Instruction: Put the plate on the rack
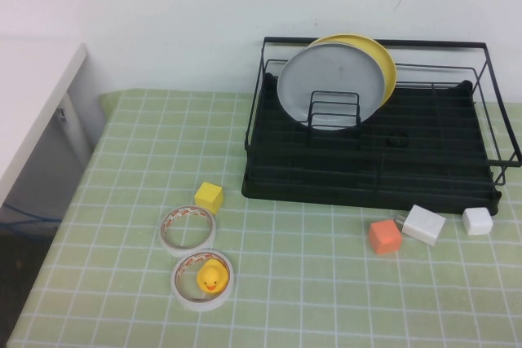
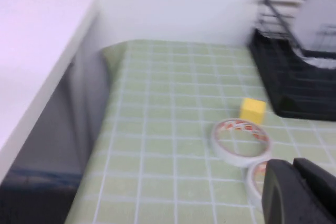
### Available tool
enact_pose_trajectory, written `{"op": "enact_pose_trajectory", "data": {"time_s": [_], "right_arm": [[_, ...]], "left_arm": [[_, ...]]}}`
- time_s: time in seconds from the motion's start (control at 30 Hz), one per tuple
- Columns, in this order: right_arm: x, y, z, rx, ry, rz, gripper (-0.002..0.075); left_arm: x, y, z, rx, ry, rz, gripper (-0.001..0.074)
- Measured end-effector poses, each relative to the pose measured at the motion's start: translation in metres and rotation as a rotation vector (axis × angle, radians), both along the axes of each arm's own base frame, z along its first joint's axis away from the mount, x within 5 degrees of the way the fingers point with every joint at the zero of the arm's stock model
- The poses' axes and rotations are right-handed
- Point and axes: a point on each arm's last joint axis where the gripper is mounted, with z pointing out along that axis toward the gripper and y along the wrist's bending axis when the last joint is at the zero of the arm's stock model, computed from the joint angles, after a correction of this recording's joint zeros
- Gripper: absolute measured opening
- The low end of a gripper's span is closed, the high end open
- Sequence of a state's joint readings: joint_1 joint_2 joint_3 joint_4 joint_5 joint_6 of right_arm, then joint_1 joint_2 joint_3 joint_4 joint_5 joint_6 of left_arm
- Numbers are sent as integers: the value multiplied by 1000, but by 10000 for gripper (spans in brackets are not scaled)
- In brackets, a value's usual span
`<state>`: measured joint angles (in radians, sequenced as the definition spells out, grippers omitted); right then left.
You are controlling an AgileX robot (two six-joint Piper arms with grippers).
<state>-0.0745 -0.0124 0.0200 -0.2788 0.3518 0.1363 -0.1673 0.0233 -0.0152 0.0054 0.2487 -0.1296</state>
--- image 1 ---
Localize grey plate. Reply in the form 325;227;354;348
276;42;387;132

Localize yellow plate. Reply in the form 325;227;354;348
305;33;398;111

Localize yellow cube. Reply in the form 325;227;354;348
193;181;225;215

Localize white double-sided tape roll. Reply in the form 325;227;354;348
170;250;235;314
157;204;218;258

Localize yellow rubber duck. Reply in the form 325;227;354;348
196;259;228;294

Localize orange cube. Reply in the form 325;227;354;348
368;219;403;256

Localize green checked tablecloth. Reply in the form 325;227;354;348
0;86;522;348

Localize white charger adapter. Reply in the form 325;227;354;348
394;204;448;247

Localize white cube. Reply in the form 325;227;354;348
462;206;494;236

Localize white side cabinet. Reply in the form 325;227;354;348
0;33;108;227

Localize black wire dish rack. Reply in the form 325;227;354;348
240;36;522;218

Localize thin blue cable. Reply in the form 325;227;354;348
0;202;62;239

